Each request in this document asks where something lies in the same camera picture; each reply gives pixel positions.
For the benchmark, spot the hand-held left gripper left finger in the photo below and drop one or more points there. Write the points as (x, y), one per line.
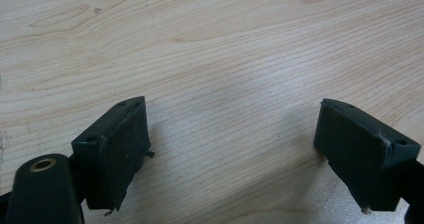
(113, 150)

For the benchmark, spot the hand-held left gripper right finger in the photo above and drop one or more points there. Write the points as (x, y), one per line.
(363, 157)

